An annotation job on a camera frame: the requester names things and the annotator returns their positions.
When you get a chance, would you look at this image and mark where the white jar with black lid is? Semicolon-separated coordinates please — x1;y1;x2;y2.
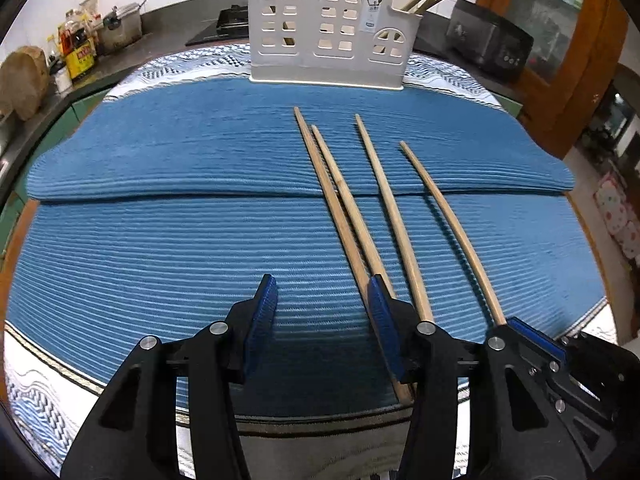
52;66;74;94

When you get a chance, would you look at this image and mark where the steel pot with lid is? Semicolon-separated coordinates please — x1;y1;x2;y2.
97;3;146;56

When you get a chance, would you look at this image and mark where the blue patterned tablecloth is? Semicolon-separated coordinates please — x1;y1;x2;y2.
0;42;621;480

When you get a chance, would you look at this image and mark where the black gas stove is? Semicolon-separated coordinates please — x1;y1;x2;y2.
186;4;249;47

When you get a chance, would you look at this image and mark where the black countertop appliance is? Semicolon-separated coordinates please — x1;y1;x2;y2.
446;0;535;81

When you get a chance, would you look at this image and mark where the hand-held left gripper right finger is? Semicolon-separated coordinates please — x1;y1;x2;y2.
367;274;586;480

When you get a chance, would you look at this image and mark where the round wooden cutting board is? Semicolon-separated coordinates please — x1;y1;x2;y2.
0;46;51;121

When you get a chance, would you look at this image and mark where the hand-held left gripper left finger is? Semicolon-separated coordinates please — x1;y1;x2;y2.
60;274;279;480

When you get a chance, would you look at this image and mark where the white plastic utensil holder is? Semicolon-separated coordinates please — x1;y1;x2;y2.
245;0;410;92

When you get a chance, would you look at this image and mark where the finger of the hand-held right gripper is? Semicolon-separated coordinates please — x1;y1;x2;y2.
504;317;569;377

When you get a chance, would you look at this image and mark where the white pink printed bag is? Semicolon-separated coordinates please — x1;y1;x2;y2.
594;174;640;261

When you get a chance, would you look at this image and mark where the wooden glass door cabinet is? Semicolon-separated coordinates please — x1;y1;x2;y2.
475;0;629;161

